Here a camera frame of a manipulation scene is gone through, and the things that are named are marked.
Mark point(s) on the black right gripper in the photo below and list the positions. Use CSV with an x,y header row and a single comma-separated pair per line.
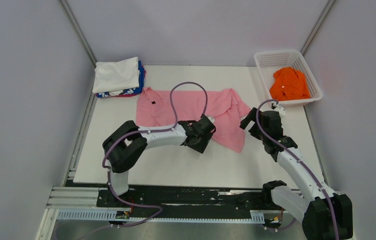
x,y
250,116

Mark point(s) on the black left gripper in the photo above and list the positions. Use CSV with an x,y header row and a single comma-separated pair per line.
x,y
200,147

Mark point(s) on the pink t-shirt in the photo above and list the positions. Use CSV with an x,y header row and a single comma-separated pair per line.
x,y
161,108

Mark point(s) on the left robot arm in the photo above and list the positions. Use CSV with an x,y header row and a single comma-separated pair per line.
x,y
123,148

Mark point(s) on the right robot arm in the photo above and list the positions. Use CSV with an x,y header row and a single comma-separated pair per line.
x,y
323,213

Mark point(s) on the orange t-shirt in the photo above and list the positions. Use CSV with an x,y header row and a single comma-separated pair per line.
x,y
290,84

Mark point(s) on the white plastic laundry basket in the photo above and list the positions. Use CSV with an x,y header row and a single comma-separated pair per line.
x,y
268,62

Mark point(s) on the blue printed folded t-shirt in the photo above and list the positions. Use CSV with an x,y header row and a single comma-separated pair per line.
x,y
116,93

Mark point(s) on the white folded t-shirt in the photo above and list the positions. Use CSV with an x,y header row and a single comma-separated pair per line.
x,y
116,76

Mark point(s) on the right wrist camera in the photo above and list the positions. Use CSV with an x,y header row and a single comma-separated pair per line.
x,y
279,108

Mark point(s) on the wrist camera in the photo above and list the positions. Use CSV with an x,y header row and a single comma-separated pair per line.
x,y
211,119
279,108

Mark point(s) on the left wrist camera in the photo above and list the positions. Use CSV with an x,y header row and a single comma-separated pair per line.
x,y
211,119

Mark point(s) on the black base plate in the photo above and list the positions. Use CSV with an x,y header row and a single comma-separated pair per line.
x,y
182,202

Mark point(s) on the right aluminium corner post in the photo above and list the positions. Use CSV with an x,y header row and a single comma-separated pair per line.
x,y
318,24

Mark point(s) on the aluminium corner post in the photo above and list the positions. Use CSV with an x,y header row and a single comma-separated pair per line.
x,y
78,30
318,24

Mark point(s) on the left aluminium corner post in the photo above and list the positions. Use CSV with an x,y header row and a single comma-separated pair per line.
x,y
78,30

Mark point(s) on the aluminium frame rail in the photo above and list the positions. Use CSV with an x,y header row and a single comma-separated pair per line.
x,y
86,197

